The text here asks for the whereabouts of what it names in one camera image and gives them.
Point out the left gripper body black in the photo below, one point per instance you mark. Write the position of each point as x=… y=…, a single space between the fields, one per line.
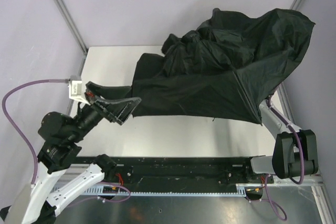
x=99 y=107

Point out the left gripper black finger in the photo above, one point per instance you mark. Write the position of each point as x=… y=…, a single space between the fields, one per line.
x=129 y=105
x=108 y=93

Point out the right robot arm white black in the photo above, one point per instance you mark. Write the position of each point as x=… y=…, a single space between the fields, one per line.
x=295 y=152

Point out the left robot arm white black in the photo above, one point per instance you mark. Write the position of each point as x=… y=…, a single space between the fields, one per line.
x=37 y=203

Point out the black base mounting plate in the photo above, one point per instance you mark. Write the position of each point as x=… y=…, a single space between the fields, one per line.
x=225 y=169

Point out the left aluminium table rail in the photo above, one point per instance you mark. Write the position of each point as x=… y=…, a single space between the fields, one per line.
x=71 y=107

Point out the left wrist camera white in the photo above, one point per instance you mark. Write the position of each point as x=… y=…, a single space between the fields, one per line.
x=76 y=90

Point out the left aluminium frame post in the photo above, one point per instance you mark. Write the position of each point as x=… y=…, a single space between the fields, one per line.
x=61 y=5

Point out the slotted grey cable duct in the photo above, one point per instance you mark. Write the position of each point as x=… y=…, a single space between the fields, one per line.
x=102 y=190

